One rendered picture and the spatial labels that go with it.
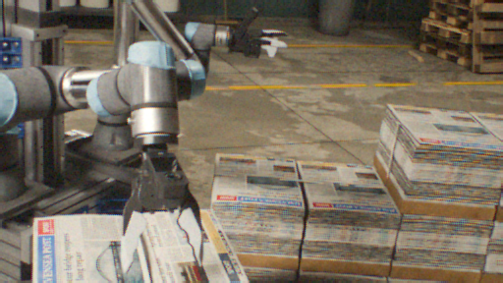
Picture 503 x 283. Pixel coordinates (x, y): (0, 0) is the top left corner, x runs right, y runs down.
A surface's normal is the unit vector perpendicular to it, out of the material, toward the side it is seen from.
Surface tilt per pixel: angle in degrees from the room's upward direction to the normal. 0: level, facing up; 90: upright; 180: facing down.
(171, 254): 0
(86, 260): 2
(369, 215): 90
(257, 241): 90
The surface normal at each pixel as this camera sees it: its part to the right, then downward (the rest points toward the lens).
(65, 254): 0.10, -0.91
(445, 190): 0.04, 0.37
